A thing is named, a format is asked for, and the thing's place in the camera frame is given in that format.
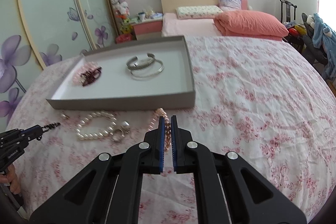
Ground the black bead bracelet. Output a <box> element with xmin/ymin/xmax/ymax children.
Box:
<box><xmin>41</xmin><ymin>122</ymin><xmax>62</xmax><ymax>132</ymax></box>

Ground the dark red bead bracelet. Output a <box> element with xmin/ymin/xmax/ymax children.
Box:
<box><xmin>79</xmin><ymin>66</ymin><xmax>103</xmax><ymax>88</ymax></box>

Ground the pink bead bracelet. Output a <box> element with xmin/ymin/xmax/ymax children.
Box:
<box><xmin>71</xmin><ymin>62</ymin><xmax>99</xmax><ymax>87</ymax></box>

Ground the pink pearl bracelet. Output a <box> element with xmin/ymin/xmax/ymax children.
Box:
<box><xmin>145</xmin><ymin>107</ymin><xmax>173</xmax><ymax>154</ymax></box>

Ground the silver cuff bracelet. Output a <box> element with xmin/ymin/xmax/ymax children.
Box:
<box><xmin>126</xmin><ymin>52</ymin><xmax>157</xmax><ymax>71</ymax></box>

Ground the silver bangle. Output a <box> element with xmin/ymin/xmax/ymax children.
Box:
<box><xmin>130</xmin><ymin>59</ymin><xmax>165</xmax><ymax>80</ymax></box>

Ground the left hand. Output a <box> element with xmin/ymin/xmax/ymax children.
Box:
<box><xmin>0</xmin><ymin>164</ymin><xmax>21</xmax><ymax>194</ymax></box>

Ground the silver rings cluster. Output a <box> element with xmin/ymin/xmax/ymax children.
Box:
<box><xmin>110</xmin><ymin>121</ymin><xmax>130</xmax><ymax>143</ymax></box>

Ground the pink floral tablecloth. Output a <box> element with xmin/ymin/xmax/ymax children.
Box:
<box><xmin>8</xmin><ymin>37</ymin><xmax>335</xmax><ymax>221</ymax></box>

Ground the red lined trash basket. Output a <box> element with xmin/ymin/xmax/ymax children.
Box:
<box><xmin>116</xmin><ymin>34</ymin><xmax>133</xmax><ymax>44</ymax></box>

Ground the floral sliding wardrobe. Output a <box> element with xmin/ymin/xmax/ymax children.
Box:
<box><xmin>1</xmin><ymin>0</ymin><xmax>116</xmax><ymax>130</ymax></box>

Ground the grey shallow tray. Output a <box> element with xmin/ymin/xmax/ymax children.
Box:
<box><xmin>46</xmin><ymin>36</ymin><xmax>196</xmax><ymax>111</ymax></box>

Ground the yellow plush toy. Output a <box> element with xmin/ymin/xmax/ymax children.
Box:
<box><xmin>120</xmin><ymin>18</ymin><xmax>133</xmax><ymax>34</ymax></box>

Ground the pink white nightstand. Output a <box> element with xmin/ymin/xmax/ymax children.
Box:
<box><xmin>131</xmin><ymin>18</ymin><xmax>163</xmax><ymax>40</ymax></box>

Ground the plush toy display tube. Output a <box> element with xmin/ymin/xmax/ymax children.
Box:
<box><xmin>110</xmin><ymin>0</ymin><xmax>130</xmax><ymax>35</ymax></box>

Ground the folded coral quilt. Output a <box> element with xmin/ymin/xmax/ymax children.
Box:
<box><xmin>214</xmin><ymin>10</ymin><xmax>289</xmax><ymax>41</ymax></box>

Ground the floral pillow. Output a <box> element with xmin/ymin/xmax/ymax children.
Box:
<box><xmin>176</xmin><ymin>5</ymin><xmax>223</xmax><ymax>19</ymax></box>

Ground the blue plush robe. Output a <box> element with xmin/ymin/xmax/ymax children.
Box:
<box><xmin>313</xmin><ymin>13</ymin><xmax>335</xmax><ymax>81</ymax></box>

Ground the purple patterned pillow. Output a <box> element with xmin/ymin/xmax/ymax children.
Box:
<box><xmin>218</xmin><ymin>0</ymin><xmax>242</xmax><ymax>10</ymax></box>

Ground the bed with pink sheet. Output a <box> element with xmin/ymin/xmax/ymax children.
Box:
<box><xmin>161</xmin><ymin>0</ymin><xmax>289</xmax><ymax>41</ymax></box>

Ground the dark wooden chair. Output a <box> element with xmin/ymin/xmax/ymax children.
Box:
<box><xmin>280</xmin><ymin>0</ymin><xmax>297</xmax><ymax>28</ymax></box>

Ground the white pearl bracelet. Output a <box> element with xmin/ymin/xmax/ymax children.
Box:
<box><xmin>75</xmin><ymin>110</ymin><xmax>118</xmax><ymax>142</ymax></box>

